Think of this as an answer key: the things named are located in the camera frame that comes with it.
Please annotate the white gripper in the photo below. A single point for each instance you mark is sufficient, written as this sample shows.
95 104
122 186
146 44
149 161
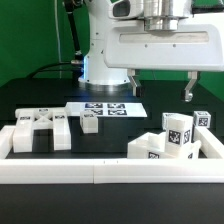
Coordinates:
192 47

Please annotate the white chair seat part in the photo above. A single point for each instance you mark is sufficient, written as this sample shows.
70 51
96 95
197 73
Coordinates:
152 146

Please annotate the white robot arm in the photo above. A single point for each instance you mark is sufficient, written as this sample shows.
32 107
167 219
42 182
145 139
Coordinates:
158 15

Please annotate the white chair back part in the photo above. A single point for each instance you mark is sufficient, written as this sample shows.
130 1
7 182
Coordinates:
30 120

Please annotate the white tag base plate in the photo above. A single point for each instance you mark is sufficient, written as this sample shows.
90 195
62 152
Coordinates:
105 109

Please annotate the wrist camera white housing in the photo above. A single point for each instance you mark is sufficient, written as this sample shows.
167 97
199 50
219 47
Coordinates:
126 9

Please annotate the white U-shaped fence frame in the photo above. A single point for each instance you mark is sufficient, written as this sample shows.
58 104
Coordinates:
102 171

